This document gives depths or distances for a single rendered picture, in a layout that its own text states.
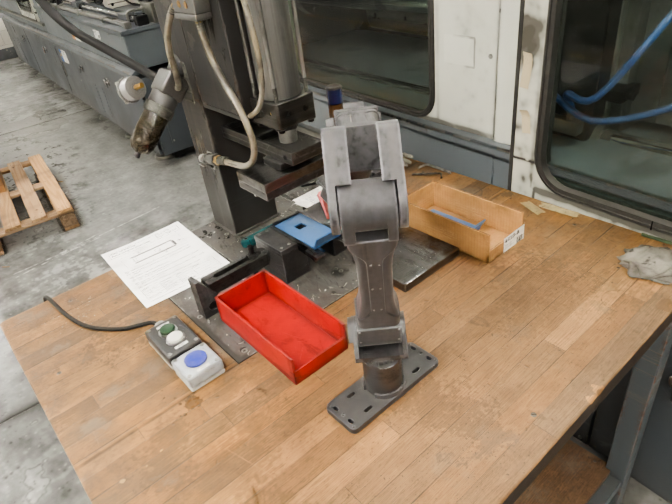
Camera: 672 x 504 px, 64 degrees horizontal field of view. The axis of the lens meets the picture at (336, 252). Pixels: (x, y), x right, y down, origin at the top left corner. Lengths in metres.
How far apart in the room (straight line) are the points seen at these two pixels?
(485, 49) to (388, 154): 0.91
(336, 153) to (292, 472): 0.46
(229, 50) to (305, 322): 0.52
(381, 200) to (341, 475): 0.41
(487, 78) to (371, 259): 0.92
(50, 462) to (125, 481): 1.42
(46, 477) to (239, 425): 1.44
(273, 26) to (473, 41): 0.67
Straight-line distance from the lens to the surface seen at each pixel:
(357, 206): 0.61
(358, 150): 0.66
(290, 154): 1.04
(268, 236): 1.17
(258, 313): 1.09
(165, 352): 1.04
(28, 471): 2.35
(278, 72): 1.02
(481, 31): 1.50
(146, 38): 4.14
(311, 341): 1.00
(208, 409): 0.95
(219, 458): 0.88
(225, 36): 1.05
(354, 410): 0.88
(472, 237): 1.16
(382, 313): 0.77
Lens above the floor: 1.58
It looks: 34 degrees down
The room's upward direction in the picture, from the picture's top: 8 degrees counter-clockwise
